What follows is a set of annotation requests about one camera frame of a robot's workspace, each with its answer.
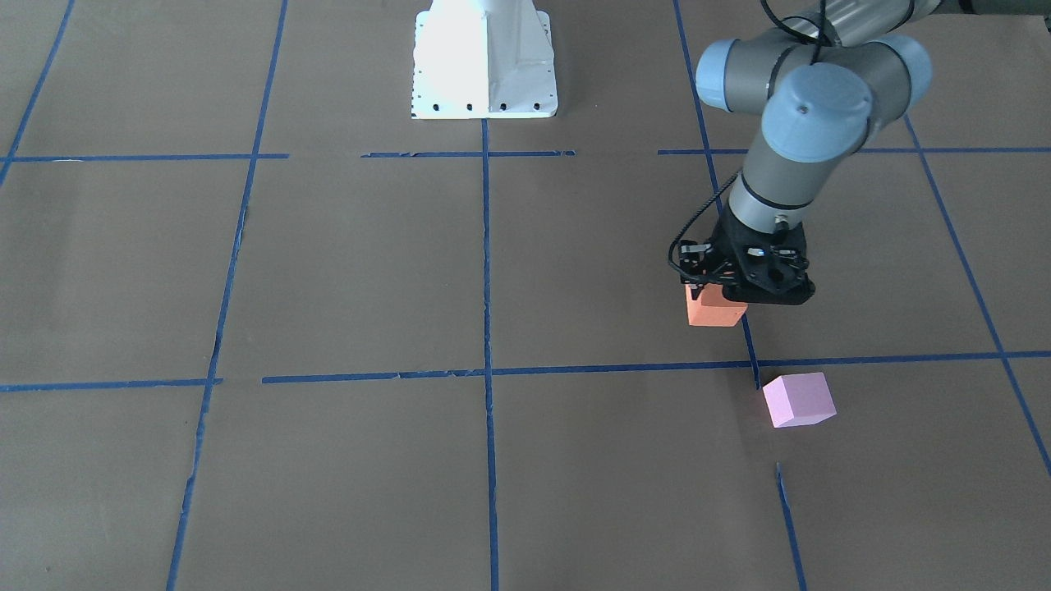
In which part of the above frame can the pink foam cube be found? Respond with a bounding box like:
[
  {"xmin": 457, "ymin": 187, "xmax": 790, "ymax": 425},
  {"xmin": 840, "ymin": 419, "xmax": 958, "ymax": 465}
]
[{"xmin": 762, "ymin": 373, "xmax": 838, "ymax": 428}]

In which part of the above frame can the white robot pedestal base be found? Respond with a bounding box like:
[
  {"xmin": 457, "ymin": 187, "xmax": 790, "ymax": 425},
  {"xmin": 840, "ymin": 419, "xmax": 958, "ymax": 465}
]
[{"xmin": 411, "ymin": 1, "xmax": 559, "ymax": 120}]

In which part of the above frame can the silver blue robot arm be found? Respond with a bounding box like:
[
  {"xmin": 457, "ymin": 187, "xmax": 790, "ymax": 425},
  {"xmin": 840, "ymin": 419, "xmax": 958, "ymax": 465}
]
[{"xmin": 668, "ymin": 1, "xmax": 939, "ymax": 305}]

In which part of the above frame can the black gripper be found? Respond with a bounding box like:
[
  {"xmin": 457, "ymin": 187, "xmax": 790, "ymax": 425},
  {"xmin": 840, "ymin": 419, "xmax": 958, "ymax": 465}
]
[{"xmin": 707, "ymin": 216, "xmax": 817, "ymax": 305}]

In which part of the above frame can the orange foam cube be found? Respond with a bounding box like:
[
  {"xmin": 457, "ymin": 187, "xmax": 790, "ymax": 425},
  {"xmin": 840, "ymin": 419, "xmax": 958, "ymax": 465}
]
[{"xmin": 683, "ymin": 283, "xmax": 749, "ymax": 327}]

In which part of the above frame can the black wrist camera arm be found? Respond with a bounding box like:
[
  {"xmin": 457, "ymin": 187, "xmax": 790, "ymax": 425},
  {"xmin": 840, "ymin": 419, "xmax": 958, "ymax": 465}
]
[{"xmin": 667, "ymin": 239, "xmax": 726, "ymax": 286}]

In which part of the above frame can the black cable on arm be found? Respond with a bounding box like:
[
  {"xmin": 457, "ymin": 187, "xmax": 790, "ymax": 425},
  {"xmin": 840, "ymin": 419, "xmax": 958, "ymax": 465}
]
[{"xmin": 668, "ymin": 189, "xmax": 736, "ymax": 276}]

